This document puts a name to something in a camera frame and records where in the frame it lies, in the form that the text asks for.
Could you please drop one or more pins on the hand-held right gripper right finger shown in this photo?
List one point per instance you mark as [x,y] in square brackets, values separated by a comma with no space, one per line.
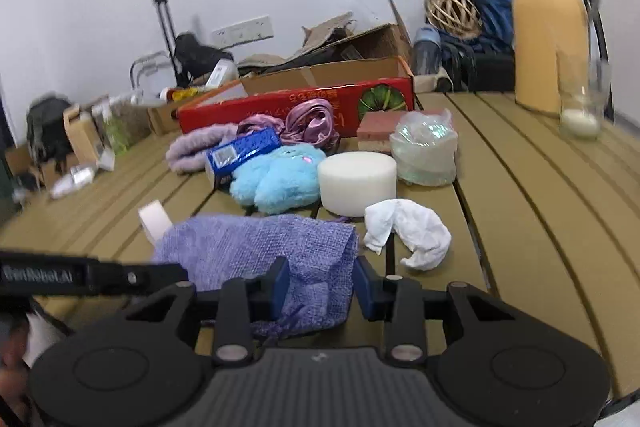
[364,289]

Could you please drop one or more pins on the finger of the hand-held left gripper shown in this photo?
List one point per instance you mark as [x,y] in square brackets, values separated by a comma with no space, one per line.
[145,277]

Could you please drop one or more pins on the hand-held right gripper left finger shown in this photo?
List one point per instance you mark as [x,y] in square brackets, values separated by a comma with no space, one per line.
[281,288]

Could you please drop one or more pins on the purple knit pouch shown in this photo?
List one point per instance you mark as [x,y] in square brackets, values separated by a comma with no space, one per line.
[250,252]

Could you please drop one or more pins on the white tape roll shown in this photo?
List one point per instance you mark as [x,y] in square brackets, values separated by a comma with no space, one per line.
[155,222]

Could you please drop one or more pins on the white plastic bag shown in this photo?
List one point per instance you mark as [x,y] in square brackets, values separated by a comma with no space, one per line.
[415,227]

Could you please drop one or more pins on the white round sponge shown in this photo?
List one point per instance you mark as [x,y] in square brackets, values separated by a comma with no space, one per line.
[356,184]

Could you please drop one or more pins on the light blue plush toy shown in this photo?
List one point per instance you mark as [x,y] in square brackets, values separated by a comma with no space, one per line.
[280,179]

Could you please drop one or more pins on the blue packet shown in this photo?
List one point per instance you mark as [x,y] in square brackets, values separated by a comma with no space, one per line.
[237,154]

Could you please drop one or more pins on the clear plastic bag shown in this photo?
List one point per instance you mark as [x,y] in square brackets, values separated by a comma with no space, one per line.
[425,149]

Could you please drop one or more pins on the pink sponge block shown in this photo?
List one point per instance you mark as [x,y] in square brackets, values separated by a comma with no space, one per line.
[377,127]

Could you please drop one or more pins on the purple satin scrunchie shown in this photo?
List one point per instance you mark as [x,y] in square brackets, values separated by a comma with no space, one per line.
[310,122]

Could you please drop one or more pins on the beige carton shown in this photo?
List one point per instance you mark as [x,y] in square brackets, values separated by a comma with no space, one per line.
[82,134]

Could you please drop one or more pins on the black backpack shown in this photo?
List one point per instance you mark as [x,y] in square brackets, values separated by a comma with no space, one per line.
[47,127]

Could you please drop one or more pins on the green plastic bag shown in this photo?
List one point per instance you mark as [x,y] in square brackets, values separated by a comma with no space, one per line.
[120,127]

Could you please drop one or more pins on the large open cardboard box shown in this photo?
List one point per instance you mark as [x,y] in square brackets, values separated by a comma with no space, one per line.
[340,74]

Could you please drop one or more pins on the black pouch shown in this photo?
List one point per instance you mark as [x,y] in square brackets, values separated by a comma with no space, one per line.
[200,52]

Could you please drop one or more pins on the clear water bottle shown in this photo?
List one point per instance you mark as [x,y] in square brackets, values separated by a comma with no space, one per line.
[426,52]

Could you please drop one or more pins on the pink print cardboard box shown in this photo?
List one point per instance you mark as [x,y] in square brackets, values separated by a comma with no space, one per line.
[377,42]

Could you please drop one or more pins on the black bag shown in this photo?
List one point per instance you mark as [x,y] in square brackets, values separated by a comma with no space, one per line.
[487,69]

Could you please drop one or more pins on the torn cardboard sheet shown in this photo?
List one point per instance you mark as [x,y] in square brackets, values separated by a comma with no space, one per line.
[325,32]

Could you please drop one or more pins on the clear glass cup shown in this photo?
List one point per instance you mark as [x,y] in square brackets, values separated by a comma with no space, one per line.
[582,107]

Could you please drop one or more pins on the wicker ball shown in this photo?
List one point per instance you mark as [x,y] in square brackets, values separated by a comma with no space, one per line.
[452,12]

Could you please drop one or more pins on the dark blue cloth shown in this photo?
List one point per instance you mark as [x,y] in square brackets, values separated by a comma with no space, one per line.
[492,7]

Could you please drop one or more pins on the yellow thermos jug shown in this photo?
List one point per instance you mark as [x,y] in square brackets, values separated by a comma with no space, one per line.
[545,27]

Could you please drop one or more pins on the white wall socket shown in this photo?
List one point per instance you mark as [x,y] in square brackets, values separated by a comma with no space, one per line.
[242,31]

